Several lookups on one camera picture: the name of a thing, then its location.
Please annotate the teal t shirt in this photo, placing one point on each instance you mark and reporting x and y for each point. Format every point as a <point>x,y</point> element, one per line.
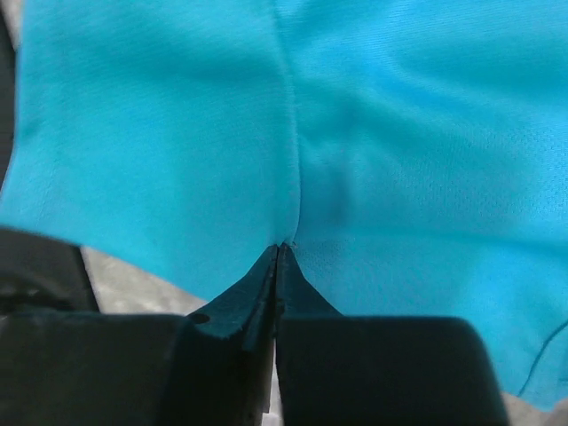
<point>449,118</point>

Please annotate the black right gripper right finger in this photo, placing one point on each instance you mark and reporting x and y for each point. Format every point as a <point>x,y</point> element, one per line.
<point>373,370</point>

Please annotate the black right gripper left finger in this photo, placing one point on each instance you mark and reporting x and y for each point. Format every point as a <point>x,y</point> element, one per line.
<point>65,367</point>

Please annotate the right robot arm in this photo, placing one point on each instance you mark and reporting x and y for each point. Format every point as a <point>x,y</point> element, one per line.
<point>167,132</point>

